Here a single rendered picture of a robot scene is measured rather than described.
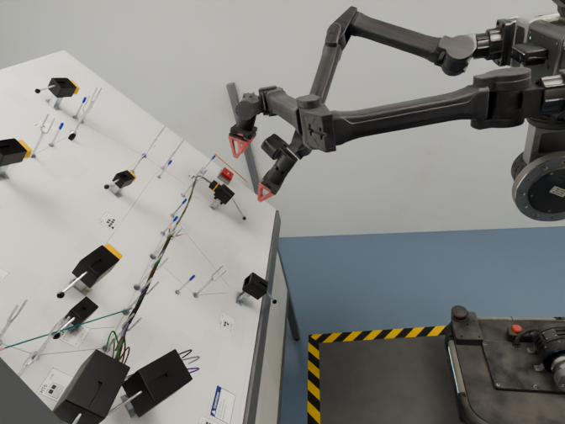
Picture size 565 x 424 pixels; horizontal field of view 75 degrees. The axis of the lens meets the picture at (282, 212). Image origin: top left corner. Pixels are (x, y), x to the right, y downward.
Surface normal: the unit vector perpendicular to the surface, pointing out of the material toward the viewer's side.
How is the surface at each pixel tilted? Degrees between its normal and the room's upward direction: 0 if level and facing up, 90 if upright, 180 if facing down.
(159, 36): 90
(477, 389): 0
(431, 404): 0
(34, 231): 51
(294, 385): 0
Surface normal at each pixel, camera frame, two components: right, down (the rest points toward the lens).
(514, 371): -0.18, -0.83
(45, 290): 0.65, -0.62
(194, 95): -0.18, 0.55
